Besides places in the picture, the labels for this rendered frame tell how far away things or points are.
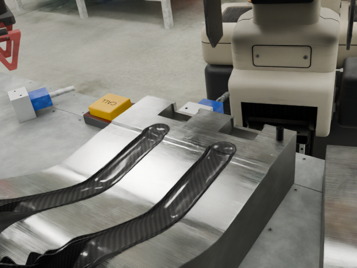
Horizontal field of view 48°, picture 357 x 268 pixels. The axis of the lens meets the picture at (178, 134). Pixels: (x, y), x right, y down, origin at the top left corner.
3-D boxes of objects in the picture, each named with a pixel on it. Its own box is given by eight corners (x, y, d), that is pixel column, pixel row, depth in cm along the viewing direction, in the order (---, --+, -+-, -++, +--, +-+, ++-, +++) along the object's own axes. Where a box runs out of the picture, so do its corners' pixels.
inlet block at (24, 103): (74, 94, 91) (67, 73, 88) (80, 102, 87) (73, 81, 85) (16, 113, 87) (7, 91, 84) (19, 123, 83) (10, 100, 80)
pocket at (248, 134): (235, 136, 60) (233, 115, 58) (267, 145, 58) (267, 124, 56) (219, 153, 58) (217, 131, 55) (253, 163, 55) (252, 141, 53)
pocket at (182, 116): (177, 120, 66) (173, 101, 64) (204, 128, 63) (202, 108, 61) (160, 135, 63) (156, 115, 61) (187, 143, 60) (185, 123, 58)
